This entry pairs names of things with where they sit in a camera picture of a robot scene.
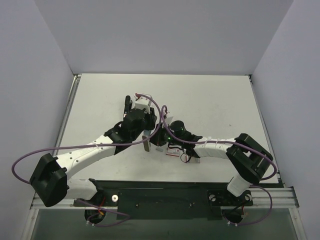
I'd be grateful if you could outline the black stapler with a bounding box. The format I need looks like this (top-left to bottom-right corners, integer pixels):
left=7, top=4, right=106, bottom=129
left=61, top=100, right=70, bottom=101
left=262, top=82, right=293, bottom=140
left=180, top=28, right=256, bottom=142
left=123, top=95, right=133, bottom=117

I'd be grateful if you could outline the staple box tray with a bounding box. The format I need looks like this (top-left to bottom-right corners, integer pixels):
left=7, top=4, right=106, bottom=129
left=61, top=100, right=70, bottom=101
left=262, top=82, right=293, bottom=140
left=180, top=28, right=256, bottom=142
left=189, top=157, right=201, bottom=164

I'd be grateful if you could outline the silver staple strip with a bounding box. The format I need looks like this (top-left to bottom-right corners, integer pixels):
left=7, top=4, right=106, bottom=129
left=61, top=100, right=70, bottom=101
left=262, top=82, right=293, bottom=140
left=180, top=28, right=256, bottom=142
left=156, top=147, right=164, bottom=152

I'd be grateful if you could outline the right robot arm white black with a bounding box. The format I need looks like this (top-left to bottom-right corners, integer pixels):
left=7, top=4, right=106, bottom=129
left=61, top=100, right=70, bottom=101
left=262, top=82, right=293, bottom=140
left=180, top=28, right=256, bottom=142
left=149, top=120, right=277, bottom=205

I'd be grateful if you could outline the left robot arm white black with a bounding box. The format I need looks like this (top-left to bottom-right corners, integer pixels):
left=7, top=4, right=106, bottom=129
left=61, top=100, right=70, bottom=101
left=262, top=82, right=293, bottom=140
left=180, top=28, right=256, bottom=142
left=29, top=108, right=157, bottom=207

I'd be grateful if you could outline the red white staple box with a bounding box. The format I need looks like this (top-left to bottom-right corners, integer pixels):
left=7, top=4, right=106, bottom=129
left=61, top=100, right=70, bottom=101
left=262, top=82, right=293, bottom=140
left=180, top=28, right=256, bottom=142
left=166, top=148, right=183, bottom=157

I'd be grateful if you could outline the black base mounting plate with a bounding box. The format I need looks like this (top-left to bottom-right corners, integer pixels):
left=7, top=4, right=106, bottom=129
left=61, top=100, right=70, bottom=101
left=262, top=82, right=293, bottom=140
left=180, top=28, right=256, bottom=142
left=87, top=178, right=253, bottom=220

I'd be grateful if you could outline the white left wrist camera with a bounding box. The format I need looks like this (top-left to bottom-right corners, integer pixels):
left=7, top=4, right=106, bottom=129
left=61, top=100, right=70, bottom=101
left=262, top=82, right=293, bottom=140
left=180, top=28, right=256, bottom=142
left=134, top=93, right=153, bottom=114

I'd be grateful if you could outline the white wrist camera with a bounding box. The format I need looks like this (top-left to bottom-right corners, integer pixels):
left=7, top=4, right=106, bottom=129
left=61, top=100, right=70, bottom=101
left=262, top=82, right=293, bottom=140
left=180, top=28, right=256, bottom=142
left=134, top=93, right=153, bottom=114
left=164, top=112, right=174, bottom=126

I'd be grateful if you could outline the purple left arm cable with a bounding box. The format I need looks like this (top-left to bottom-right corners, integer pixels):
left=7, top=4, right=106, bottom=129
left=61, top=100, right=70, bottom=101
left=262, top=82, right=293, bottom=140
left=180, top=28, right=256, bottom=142
left=11, top=93, right=167, bottom=185

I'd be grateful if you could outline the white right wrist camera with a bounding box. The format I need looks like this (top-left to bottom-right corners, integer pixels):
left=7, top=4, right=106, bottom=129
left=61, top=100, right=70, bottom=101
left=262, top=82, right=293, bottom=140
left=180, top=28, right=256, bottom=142
left=164, top=112, right=174, bottom=126

